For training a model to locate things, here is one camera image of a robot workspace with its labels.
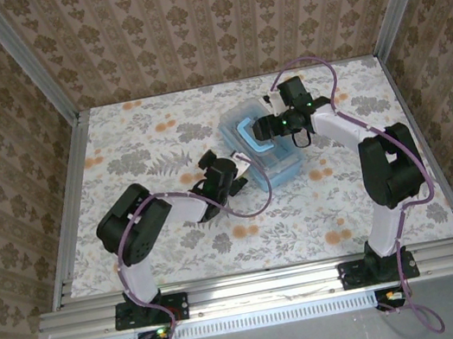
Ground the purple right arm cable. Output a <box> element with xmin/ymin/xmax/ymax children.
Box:
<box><xmin>267</xmin><ymin>38</ymin><xmax>453</xmax><ymax>339</ymax></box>

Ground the slotted grey cable duct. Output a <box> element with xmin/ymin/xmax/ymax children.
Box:
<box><xmin>99</xmin><ymin>290</ymin><xmax>381</xmax><ymax>339</ymax></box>

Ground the floral table cloth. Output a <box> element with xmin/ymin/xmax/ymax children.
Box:
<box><xmin>41</xmin><ymin>47</ymin><xmax>453</xmax><ymax>305</ymax></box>

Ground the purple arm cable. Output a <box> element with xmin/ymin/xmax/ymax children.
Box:
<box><xmin>267</xmin><ymin>38</ymin><xmax>453</xmax><ymax>339</ymax></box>
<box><xmin>100</xmin><ymin>147</ymin><xmax>298</xmax><ymax>339</ymax></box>

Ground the aluminium left side rail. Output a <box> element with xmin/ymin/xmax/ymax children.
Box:
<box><xmin>20</xmin><ymin>109</ymin><xmax>124</xmax><ymax>313</ymax></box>

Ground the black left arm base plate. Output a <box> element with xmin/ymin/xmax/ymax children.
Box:
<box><xmin>112</xmin><ymin>291</ymin><xmax>192</xmax><ymax>332</ymax></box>

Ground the black right controller board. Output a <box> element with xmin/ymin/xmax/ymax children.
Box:
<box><xmin>373</xmin><ymin>285</ymin><xmax>410</xmax><ymax>313</ymax></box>

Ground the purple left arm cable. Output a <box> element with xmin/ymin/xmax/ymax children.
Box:
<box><xmin>100</xmin><ymin>147</ymin><xmax>298</xmax><ymax>339</ymax></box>

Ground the aluminium left frame post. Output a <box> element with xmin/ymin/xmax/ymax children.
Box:
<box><xmin>0</xmin><ymin>0</ymin><xmax>81</xmax><ymax>136</ymax></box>

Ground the aluminium right side rail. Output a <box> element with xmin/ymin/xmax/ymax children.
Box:
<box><xmin>377</xmin><ymin>46</ymin><xmax>453</xmax><ymax>247</ymax></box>

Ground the blue plastic tool box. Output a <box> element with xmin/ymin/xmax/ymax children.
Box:
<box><xmin>214</xmin><ymin>89</ymin><xmax>311</xmax><ymax>199</ymax></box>

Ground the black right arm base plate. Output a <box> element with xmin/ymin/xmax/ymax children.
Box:
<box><xmin>335</xmin><ymin>248</ymin><xmax>421</xmax><ymax>292</ymax></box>

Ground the aluminium front frame rail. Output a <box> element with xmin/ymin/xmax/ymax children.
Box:
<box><xmin>31</xmin><ymin>239</ymin><xmax>453</xmax><ymax>339</ymax></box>

